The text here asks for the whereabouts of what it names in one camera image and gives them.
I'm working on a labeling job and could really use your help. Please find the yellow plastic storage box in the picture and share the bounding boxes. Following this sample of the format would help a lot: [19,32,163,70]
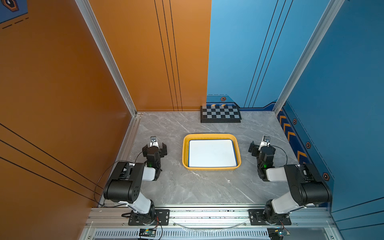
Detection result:
[182,134,242,171]

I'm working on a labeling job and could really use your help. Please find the blue-framed whiteboard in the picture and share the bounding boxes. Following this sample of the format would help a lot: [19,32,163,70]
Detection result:
[187,139,238,169]

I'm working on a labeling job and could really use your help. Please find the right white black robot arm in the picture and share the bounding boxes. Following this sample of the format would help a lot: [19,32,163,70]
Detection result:
[249,141,332,225]

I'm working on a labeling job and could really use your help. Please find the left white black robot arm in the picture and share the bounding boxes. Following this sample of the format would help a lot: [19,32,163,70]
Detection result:
[103,139,168,226]

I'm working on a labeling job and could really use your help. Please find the black grey checkerboard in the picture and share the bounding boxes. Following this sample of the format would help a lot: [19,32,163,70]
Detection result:
[201,103,242,123]

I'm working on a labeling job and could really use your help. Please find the right green circuit board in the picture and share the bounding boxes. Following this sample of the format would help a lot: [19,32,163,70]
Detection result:
[267,229,291,240]

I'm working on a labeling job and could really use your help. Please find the green circuit board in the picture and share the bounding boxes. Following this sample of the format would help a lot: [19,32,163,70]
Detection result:
[267,229,291,240]
[139,229,157,239]

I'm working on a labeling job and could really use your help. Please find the left green circuit board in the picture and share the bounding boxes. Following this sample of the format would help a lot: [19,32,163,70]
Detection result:
[139,229,157,239]

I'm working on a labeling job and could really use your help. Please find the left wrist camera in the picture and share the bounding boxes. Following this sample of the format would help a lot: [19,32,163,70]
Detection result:
[150,136,159,148]

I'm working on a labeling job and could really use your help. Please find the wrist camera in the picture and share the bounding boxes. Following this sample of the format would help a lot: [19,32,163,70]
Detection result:
[259,136,271,150]
[150,136,159,148]

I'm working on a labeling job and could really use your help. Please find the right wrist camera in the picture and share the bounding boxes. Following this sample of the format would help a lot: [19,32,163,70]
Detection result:
[259,136,271,150]

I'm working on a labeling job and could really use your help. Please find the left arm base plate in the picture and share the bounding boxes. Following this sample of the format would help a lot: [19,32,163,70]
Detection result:
[128,209,170,226]

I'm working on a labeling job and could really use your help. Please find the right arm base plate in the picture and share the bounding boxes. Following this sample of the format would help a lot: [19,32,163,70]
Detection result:
[248,209,292,226]

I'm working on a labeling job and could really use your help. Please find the aluminium front rail frame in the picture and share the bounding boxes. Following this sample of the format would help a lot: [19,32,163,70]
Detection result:
[80,204,343,240]

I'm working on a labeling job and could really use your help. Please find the left aluminium corner post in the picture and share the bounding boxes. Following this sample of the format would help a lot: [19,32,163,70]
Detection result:
[75,0,138,118]

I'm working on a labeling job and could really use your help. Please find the aluminium corner post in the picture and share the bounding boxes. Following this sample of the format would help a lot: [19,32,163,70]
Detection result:
[273,0,345,116]
[75,0,138,118]

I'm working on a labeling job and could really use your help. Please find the right aluminium corner post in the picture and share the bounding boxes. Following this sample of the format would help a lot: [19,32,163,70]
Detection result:
[273,0,345,116]

